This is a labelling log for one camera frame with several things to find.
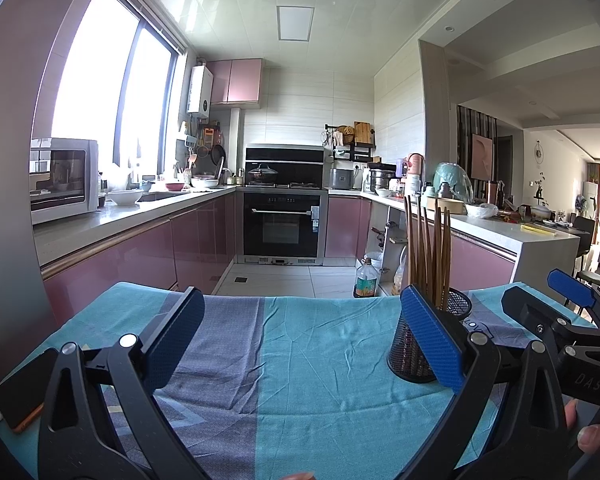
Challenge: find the pink wall cabinet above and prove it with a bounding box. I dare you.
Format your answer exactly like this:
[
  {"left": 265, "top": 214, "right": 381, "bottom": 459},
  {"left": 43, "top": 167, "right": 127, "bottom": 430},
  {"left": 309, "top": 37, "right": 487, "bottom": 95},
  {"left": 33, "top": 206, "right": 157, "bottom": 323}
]
[{"left": 207, "top": 58, "right": 263, "bottom": 110}]

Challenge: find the smartphone with orange case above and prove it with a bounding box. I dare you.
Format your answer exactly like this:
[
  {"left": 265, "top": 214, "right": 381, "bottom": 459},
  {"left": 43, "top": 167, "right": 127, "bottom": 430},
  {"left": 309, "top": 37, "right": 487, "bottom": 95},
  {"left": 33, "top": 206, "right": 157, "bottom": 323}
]
[{"left": 0, "top": 348, "right": 58, "bottom": 434}]

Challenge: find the round bamboo steamer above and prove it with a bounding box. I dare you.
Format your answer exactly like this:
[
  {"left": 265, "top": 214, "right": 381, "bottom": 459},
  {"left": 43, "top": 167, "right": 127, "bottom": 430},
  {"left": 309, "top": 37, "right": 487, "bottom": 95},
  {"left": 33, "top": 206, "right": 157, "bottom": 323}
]
[{"left": 426, "top": 197, "right": 465, "bottom": 214}]

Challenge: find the black built-in oven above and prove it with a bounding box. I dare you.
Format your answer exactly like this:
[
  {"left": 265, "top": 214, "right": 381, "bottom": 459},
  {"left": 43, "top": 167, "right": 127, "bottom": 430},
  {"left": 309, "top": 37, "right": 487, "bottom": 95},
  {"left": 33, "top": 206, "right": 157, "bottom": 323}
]
[{"left": 237, "top": 186, "right": 328, "bottom": 266}]

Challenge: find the oil bottle on floor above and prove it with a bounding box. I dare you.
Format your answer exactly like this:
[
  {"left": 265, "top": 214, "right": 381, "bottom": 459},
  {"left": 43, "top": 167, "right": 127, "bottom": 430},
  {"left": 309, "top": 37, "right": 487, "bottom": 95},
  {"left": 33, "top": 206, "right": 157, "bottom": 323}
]
[{"left": 353, "top": 258, "right": 379, "bottom": 298}]

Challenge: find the teal food cover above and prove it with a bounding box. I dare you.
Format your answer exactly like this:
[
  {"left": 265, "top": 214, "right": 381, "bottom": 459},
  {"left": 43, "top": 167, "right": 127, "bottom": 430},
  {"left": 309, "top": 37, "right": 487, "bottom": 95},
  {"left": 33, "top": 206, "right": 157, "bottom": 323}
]
[{"left": 432, "top": 162, "right": 475, "bottom": 204}]

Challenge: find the black range hood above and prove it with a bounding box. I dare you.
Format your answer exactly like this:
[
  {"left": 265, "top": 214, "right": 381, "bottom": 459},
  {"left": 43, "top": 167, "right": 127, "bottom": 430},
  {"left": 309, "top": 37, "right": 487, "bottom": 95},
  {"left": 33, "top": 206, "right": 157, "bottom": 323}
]
[{"left": 245, "top": 144, "right": 325, "bottom": 188}]

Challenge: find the pink thermos kettle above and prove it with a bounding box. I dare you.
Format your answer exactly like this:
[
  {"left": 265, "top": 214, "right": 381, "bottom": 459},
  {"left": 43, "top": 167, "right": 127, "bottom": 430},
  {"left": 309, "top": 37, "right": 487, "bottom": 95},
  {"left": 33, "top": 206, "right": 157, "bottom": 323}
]
[{"left": 406, "top": 153, "right": 425, "bottom": 194}]

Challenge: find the white ceiling light panel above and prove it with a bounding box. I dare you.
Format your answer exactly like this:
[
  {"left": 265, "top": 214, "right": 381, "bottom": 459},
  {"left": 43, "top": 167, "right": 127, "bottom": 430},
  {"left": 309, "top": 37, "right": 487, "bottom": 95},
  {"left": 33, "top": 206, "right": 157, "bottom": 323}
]
[{"left": 276, "top": 6, "right": 314, "bottom": 42}]

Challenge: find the white bowl on counter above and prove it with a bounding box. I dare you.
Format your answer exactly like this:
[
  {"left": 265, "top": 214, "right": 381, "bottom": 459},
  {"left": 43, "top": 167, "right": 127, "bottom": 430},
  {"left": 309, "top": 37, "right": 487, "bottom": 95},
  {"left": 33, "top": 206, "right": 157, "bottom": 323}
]
[{"left": 108, "top": 188, "right": 144, "bottom": 207}]

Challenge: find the person right hand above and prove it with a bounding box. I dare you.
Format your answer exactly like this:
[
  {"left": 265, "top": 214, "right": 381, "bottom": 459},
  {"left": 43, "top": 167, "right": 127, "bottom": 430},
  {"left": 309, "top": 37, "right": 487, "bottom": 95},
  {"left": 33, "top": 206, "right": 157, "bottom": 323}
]
[{"left": 565, "top": 399, "right": 600, "bottom": 454}]

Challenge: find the white microwave oven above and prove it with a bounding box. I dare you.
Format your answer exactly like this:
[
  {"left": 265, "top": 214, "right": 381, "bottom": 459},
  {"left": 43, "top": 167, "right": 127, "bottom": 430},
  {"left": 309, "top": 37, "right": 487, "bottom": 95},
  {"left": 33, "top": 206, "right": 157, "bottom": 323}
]
[{"left": 29, "top": 138, "right": 99, "bottom": 226}]

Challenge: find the black mesh utensil cup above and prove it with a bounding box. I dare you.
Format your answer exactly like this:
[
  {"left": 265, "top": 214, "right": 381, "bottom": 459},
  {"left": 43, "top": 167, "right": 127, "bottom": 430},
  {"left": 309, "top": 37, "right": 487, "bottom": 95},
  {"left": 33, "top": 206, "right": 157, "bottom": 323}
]
[{"left": 388, "top": 285, "right": 472, "bottom": 392}]

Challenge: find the white water heater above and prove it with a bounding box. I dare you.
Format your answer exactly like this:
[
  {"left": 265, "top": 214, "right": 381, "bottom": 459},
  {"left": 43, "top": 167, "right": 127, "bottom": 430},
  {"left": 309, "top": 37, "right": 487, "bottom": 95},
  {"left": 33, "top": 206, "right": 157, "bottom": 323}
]
[{"left": 186, "top": 65, "right": 213, "bottom": 119}]

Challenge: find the grey refrigerator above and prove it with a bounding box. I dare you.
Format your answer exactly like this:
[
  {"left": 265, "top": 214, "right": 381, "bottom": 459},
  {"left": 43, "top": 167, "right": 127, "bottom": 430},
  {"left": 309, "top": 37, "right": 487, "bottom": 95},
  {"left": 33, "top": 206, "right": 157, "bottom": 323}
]
[{"left": 0, "top": 0, "right": 90, "bottom": 381}]

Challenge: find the kitchen window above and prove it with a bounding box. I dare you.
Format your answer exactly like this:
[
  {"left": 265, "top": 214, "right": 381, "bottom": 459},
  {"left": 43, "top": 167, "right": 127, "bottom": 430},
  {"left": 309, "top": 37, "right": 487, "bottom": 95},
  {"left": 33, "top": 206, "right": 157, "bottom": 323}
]
[{"left": 50, "top": 0, "right": 186, "bottom": 176}]

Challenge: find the black wall spice rack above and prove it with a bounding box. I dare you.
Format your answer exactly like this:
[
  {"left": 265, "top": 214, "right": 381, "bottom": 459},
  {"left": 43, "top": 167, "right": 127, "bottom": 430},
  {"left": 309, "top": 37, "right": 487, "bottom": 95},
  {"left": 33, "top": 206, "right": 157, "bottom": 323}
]
[{"left": 323, "top": 122, "right": 376, "bottom": 162}]

